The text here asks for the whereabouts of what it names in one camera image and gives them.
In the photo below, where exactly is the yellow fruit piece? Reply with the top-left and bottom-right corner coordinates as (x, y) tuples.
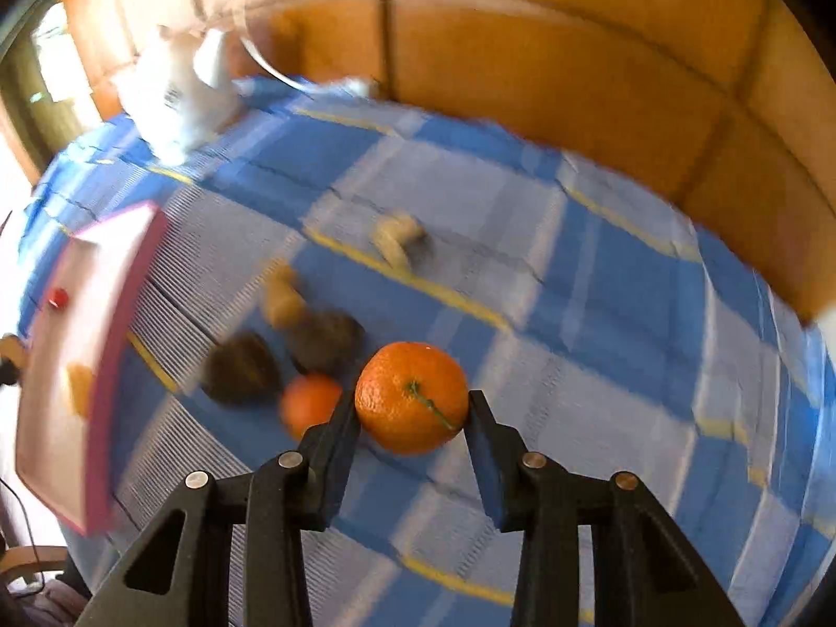
(65, 363), (95, 419)

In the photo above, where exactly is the small red tomato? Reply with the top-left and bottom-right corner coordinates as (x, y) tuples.
(48, 287), (69, 311)

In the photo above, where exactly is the orange tangerine with stem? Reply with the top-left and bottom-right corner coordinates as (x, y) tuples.
(354, 341), (469, 456)

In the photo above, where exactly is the dark brown passion fruit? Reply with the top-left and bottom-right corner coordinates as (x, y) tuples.
(285, 310), (366, 377)

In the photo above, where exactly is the white pink-rimmed tray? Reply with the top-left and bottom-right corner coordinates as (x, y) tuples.
(16, 202), (167, 535)

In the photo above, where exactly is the blue plaid tablecloth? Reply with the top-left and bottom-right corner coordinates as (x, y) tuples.
(2, 78), (834, 625)

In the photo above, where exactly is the wooden door with glass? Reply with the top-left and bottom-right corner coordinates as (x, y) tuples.
(2, 0), (82, 174)

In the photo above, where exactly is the white ceramic electric kettle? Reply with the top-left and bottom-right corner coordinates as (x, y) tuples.
(112, 26), (243, 166)

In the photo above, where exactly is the white kettle power cord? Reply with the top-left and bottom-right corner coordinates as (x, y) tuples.
(201, 0), (387, 99)

